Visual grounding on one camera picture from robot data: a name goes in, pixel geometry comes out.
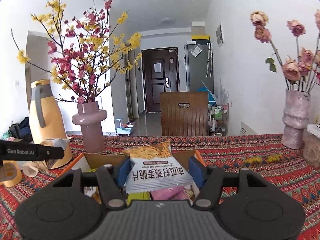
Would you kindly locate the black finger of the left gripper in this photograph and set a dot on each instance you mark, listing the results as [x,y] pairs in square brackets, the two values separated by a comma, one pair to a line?
[22,151]

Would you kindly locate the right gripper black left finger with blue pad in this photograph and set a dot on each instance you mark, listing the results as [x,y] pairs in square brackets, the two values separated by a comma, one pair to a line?
[74,205]

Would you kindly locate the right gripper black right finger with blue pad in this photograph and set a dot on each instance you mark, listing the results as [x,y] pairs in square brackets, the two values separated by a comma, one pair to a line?
[244,204]

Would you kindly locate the pumpkin seed crisp snack packet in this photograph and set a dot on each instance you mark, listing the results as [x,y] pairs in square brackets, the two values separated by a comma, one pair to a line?
[154,168]

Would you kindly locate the yellow ceramic mug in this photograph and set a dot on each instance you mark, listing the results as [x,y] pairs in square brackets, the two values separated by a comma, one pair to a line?
[10,173]

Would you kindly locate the orange red cardboard snack box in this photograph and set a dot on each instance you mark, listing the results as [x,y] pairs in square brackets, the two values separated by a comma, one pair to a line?
[90,161]

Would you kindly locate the patterned red tablecloth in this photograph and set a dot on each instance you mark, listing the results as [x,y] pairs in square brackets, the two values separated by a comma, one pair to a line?
[293,175]

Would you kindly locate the fallen yellow flowers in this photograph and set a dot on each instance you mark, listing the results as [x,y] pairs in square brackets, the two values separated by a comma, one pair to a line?
[257,160]

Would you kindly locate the pink snack packet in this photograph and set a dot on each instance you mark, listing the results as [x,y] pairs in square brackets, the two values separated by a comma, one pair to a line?
[166,194]

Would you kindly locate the green snack packet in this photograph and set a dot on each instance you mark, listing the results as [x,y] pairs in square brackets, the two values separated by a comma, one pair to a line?
[137,196]

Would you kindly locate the storage trolley with bottles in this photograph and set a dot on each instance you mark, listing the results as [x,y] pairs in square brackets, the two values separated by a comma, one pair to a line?
[218,117]

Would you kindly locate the brown wooden chair back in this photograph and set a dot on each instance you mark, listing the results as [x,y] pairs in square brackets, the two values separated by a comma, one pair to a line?
[184,114]

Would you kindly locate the textured pink tall vase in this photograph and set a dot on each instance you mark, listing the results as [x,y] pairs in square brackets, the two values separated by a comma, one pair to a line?
[295,118]

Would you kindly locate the red and yellow blossom branches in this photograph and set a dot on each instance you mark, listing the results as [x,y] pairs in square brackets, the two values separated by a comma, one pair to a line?
[84,50]

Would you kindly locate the grey refrigerator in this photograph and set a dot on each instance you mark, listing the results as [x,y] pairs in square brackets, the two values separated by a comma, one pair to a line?
[198,65]

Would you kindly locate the dark brown entrance door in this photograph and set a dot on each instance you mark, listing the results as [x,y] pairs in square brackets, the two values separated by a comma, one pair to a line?
[160,74]

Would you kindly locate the yellow thermos jug grey handle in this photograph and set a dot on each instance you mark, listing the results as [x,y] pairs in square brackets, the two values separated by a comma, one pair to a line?
[45,118]

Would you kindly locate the smooth pink ring vase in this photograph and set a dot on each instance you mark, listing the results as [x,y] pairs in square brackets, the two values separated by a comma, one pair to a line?
[89,118]

